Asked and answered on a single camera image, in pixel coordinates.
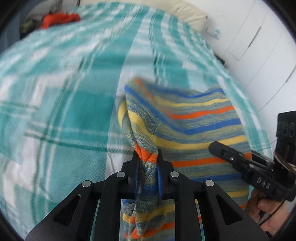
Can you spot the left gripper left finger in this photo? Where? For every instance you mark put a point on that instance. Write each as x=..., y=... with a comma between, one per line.
x=121, y=185

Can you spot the wall socket panel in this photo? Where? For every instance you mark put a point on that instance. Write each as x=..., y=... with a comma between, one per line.
x=216, y=34

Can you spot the striped knit sweater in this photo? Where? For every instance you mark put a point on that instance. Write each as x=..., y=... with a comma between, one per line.
x=178, y=125

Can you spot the grey checked clothes pile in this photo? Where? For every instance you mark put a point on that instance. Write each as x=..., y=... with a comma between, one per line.
x=31, y=24

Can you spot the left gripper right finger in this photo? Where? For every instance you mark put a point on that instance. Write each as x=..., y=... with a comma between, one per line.
x=175, y=185

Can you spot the person's right hand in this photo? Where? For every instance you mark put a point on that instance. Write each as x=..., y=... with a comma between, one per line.
x=257, y=203

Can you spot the cream headboard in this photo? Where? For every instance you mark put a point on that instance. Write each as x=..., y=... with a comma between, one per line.
x=183, y=10

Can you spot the teal plaid bedspread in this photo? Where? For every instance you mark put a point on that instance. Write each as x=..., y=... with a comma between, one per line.
x=60, y=89

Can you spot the white wardrobe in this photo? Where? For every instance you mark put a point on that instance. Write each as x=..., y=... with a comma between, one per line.
x=259, y=53

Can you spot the red garment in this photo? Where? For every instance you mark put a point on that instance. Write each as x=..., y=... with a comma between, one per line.
x=59, y=19

